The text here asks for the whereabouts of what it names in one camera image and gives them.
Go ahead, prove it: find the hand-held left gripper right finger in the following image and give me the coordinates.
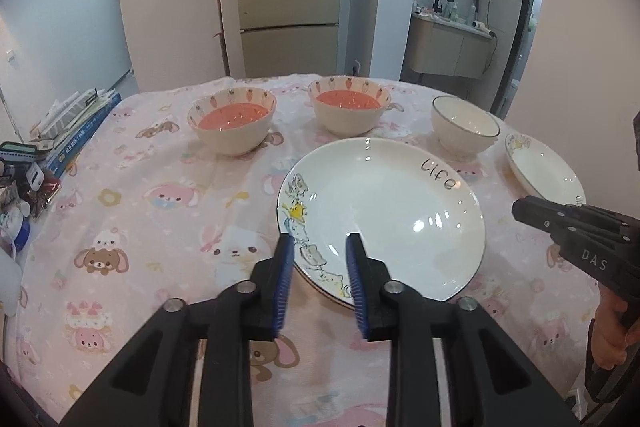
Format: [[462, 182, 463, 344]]
[[345, 232, 581, 427]]

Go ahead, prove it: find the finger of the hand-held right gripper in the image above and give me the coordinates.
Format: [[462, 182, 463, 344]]
[[511, 196, 640, 245]]

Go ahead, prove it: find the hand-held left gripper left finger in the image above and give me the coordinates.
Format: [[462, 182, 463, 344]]
[[60, 233, 296, 427]]

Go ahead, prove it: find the small cartoon print white plate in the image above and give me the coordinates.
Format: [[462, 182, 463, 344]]
[[504, 133, 587, 208]]

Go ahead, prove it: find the large cartoon print white plate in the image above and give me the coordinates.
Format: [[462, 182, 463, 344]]
[[276, 137, 487, 309]]

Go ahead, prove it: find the white bowl with dark rim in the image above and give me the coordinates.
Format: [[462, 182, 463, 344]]
[[431, 95, 501, 158]]

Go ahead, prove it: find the carrot print pink bowl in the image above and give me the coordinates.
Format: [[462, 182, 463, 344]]
[[187, 87, 277, 156], [307, 76, 391, 138]]

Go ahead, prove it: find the person's right hand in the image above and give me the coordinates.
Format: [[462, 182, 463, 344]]
[[591, 282, 633, 371]]

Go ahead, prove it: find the pink cartoon printed tablecloth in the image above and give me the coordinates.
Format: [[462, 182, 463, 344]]
[[0, 74, 608, 427]]

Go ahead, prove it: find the beige vanity cabinet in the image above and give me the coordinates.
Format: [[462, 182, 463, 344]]
[[405, 14, 496, 78]]

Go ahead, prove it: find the wooden stick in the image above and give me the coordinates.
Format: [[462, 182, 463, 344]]
[[215, 0, 232, 78]]

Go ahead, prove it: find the dark door frame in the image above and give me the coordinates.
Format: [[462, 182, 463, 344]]
[[492, 0, 548, 118]]

